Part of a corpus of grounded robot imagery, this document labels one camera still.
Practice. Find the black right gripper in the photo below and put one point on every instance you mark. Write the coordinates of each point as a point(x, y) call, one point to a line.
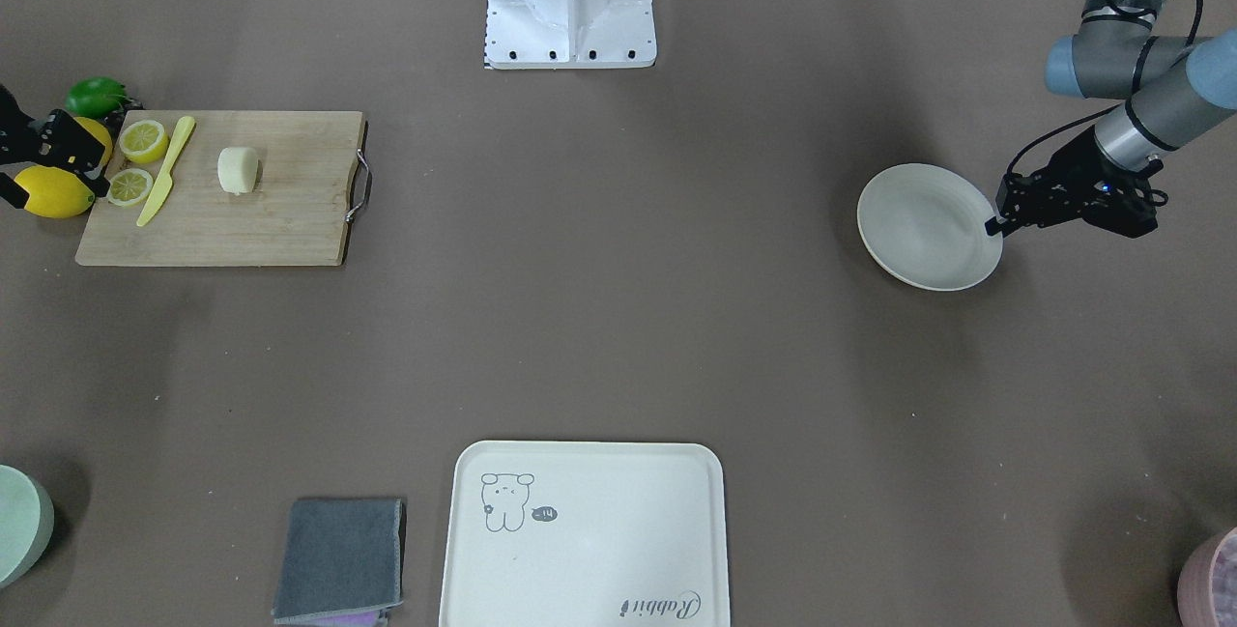
point(60, 140)

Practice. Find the lemon half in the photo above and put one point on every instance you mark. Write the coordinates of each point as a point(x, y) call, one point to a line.
point(143, 142)
point(129, 187)

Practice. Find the white round plate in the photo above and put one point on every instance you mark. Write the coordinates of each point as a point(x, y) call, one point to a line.
point(925, 225)

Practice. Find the lemon half lower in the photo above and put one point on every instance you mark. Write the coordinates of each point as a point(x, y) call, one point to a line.
point(129, 187)

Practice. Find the lemon half upper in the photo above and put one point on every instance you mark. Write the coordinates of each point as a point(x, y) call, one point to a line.
point(143, 142)

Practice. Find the yellow plastic knife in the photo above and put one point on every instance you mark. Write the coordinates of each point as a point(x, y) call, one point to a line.
point(163, 181)

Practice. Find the pink bowl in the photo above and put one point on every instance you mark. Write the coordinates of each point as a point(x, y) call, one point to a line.
point(1207, 584)

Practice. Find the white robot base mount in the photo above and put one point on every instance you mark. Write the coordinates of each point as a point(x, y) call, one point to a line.
point(569, 35)

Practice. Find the whole yellow lemon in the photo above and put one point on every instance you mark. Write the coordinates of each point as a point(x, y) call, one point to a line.
point(101, 134)
point(54, 193)

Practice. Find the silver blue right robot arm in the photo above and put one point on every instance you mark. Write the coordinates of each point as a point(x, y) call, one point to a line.
point(59, 141)

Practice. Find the cream rabbit tray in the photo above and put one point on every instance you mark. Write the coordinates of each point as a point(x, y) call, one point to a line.
point(586, 534)

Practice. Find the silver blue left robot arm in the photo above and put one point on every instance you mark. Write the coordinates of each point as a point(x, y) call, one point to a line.
point(1167, 85)

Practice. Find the mint green bowl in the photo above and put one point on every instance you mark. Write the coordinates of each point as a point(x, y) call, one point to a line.
point(27, 520)

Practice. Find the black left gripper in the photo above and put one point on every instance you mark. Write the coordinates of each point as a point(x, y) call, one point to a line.
point(1076, 163)

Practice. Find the folded grey cloth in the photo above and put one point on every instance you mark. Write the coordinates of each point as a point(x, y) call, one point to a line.
point(342, 562)

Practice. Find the green lime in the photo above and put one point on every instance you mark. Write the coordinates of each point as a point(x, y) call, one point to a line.
point(96, 97)

